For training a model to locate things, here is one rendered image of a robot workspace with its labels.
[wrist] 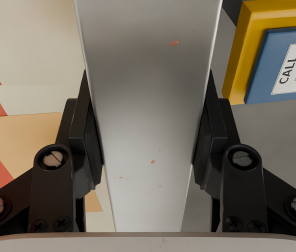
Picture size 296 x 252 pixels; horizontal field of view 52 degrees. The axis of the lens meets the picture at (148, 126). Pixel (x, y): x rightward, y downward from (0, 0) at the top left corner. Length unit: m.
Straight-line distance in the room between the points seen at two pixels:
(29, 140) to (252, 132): 2.01
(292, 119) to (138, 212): 2.07
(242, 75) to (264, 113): 1.66
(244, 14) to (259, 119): 1.73
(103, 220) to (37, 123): 0.11
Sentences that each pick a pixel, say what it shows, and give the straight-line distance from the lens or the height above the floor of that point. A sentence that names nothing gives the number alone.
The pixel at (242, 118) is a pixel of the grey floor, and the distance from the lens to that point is 1.99.
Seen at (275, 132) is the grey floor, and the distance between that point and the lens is 2.24.
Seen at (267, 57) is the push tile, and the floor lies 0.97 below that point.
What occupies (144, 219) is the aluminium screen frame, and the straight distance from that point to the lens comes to 0.17.
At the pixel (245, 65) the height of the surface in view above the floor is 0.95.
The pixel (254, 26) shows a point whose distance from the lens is 0.35.
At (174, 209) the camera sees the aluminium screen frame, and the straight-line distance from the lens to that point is 0.16.
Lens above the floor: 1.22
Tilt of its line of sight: 42 degrees down
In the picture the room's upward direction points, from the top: 168 degrees clockwise
